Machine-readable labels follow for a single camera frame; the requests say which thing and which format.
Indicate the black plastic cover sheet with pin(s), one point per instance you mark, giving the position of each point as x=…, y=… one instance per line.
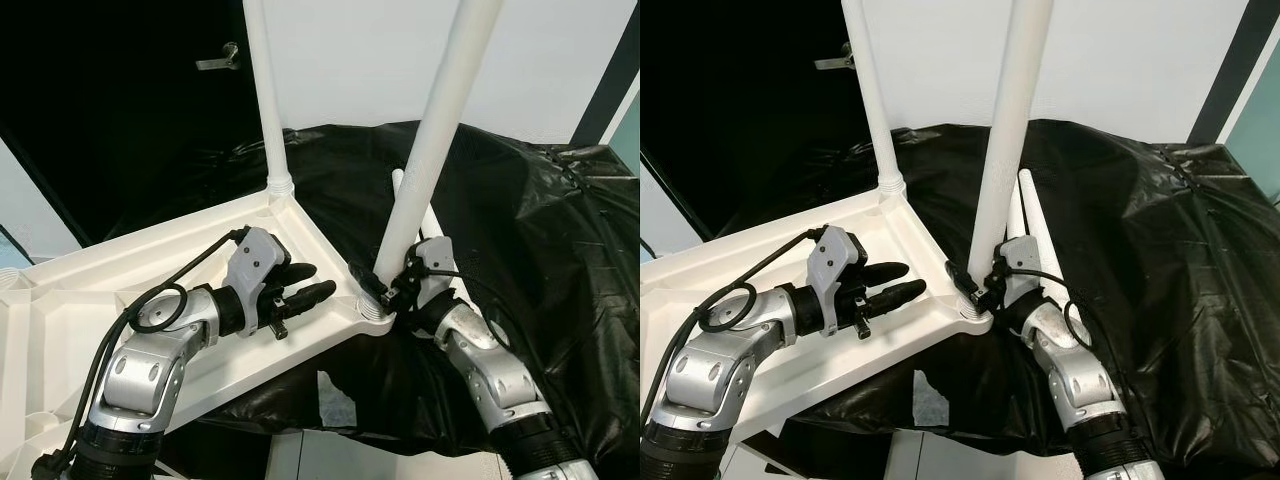
x=1180, y=280
x=560, y=250

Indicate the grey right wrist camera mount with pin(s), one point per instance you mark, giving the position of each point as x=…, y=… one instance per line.
x=432, y=262
x=1022, y=262

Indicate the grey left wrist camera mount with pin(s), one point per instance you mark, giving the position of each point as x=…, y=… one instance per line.
x=255, y=260
x=830, y=262

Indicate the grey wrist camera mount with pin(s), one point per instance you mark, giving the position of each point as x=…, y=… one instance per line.
x=830, y=262
x=255, y=260
x=432, y=262
x=1022, y=262

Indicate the teal glass panel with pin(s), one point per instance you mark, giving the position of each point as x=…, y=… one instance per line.
x=1258, y=130
x=630, y=125

